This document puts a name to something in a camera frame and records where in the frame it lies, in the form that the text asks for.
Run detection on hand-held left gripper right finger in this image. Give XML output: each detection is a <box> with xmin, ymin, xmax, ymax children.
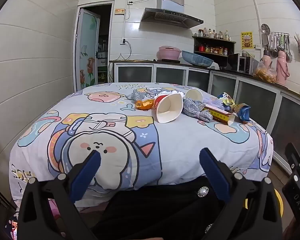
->
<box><xmin>199</xmin><ymin>147</ymin><xmax>283</xmax><ymax>240</ymax></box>

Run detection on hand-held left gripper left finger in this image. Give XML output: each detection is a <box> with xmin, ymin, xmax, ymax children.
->
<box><xmin>17</xmin><ymin>150</ymin><xmax>102</xmax><ymax>240</ymax></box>

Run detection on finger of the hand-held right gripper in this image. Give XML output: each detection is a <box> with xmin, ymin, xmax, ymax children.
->
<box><xmin>285</xmin><ymin>142</ymin><xmax>300</xmax><ymax>180</ymax></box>
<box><xmin>282</xmin><ymin>175</ymin><xmax>300</xmax><ymax>220</ymax></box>

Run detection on orange peel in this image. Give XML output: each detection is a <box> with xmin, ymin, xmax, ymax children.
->
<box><xmin>135</xmin><ymin>99</ymin><xmax>155</xmax><ymax>111</ymax></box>

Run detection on yellow round object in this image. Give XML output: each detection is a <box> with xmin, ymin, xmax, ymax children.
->
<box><xmin>245</xmin><ymin>189</ymin><xmax>284</xmax><ymax>217</ymax></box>

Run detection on cartoon printed tablecloth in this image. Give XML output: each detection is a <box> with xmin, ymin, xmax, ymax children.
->
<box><xmin>9</xmin><ymin>82</ymin><xmax>274</xmax><ymax>205</ymax></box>

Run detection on pink cloth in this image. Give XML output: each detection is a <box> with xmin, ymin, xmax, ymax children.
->
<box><xmin>47</xmin><ymin>199</ymin><xmax>67</xmax><ymax>238</ymax></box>

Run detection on long yellow red box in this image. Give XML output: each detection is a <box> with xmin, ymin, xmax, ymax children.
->
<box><xmin>204</xmin><ymin>104</ymin><xmax>237</xmax><ymax>126</ymax></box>

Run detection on person's black clothing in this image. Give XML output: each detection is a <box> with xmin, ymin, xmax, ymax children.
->
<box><xmin>90</xmin><ymin>176</ymin><xmax>230</xmax><ymax>240</ymax></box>

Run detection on silver mesh pouch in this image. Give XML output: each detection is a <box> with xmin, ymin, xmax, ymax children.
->
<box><xmin>183</xmin><ymin>98</ymin><xmax>213</xmax><ymax>123</ymax></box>

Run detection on blue yellow snack wrapper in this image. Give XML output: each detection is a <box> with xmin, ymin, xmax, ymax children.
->
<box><xmin>234</xmin><ymin>103</ymin><xmax>252</xmax><ymax>123</ymax></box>

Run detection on kitchen cabinets with glass doors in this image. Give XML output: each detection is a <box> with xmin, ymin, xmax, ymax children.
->
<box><xmin>114</xmin><ymin>62</ymin><xmax>300</xmax><ymax>175</ymax></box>

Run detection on yellow snack packet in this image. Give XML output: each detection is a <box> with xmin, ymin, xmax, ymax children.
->
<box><xmin>217</xmin><ymin>92</ymin><xmax>237</xmax><ymax>112</ymax></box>

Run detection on red and white paper cup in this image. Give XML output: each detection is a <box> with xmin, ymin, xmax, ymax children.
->
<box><xmin>154</xmin><ymin>93</ymin><xmax>184</xmax><ymax>123</ymax></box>

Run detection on white dotted paper cup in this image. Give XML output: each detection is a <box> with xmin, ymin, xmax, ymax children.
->
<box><xmin>184</xmin><ymin>88</ymin><xmax>203</xmax><ymax>104</ymax></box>

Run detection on bag of yellow snacks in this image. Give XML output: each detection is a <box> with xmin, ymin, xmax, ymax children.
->
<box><xmin>253</xmin><ymin>61</ymin><xmax>277</xmax><ymax>83</ymax></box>

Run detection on tall pink thermos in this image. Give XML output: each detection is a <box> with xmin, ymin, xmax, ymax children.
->
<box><xmin>276</xmin><ymin>50</ymin><xmax>290</xmax><ymax>85</ymax></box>

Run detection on silver mesh cloth bundle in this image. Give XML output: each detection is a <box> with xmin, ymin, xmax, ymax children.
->
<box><xmin>126</xmin><ymin>89</ymin><xmax>147</xmax><ymax>101</ymax></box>

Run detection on small pink thermos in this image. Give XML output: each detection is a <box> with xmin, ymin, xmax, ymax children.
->
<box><xmin>262</xmin><ymin>49</ymin><xmax>272</xmax><ymax>70</ymax></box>

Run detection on silver microwave oven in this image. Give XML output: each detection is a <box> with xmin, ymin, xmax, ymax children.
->
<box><xmin>227</xmin><ymin>53</ymin><xmax>259</xmax><ymax>75</ymax></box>

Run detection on rack of hanging kitchen utensils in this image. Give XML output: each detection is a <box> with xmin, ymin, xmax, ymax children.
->
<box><xmin>261</xmin><ymin>24</ymin><xmax>290</xmax><ymax>62</ymax></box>

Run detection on blue plastic basket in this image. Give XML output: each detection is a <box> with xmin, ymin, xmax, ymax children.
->
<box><xmin>182</xmin><ymin>50</ymin><xmax>215</xmax><ymax>68</ymax></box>

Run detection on flower printed glass door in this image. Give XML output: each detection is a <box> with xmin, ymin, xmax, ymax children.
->
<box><xmin>75</xmin><ymin>8</ymin><xmax>100</xmax><ymax>92</ymax></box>

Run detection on row of spice jars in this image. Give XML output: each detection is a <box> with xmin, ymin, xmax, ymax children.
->
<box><xmin>199</xmin><ymin>44</ymin><xmax>228</xmax><ymax>55</ymax></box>

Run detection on dark wooden spice shelf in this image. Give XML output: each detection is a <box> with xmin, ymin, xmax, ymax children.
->
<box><xmin>192</xmin><ymin>35</ymin><xmax>237</xmax><ymax>64</ymax></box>

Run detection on pink lidded pot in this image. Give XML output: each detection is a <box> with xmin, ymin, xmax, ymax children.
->
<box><xmin>157</xmin><ymin>46</ymin><xmax>182</xmax><ymax>61</ymax></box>

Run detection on row of glass bottles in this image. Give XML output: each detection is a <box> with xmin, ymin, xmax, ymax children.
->
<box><xmin>198</xmin><ymin>28</ymin><xmax>232</xmax><ymax>41</ymax></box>

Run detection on steel range hood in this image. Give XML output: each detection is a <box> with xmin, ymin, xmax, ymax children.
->
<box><xmin>141</xmin><ymin>0</ymin><xmax>204</xmax><ymax>29</ymax></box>

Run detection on yellow wall poster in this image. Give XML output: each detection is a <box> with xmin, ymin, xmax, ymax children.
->
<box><xmin>241</xmin><ymin>32</ymin><xmax>253</xmax><ymax>50</ymax></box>

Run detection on white wall socket with cable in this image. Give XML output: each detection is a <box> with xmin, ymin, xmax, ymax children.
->
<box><xmin>112</xmin><ymin>38</ymin><xmax>132</xmax><ymax>62</ymax></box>

